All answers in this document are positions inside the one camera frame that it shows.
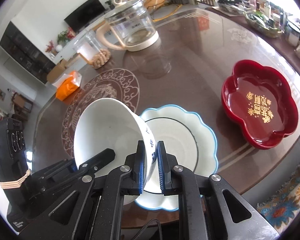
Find black television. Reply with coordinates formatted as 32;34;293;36
64;0;106;33

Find red flower-shaped dish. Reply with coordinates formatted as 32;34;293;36
221;60;299;150

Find floral patterned cloth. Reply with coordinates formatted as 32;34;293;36
257;164;300;234

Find blue scalloped bowl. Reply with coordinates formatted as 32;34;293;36
135;105;218;211

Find orange tissue pack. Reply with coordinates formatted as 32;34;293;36
52;70;82;101

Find white tv cabinet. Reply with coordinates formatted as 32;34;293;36
51;11;109;64

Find cardboard box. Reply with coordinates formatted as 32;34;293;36
47;59;67;83

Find small potted plant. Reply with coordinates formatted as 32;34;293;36
105;0;115;10

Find dark display cabinet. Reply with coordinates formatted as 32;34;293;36
0;22;55;84

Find red flower vase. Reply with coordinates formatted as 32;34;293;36
45;40;57;57

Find basket of sundries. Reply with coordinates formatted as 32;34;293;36
244;12;284;38

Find clear plastic peanut jar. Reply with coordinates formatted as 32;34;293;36
74;30;111;69

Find glass kettle cream handle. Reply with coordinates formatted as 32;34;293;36
96;0;159;52

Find white bowl blue characters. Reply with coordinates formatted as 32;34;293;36
73;97;158;205

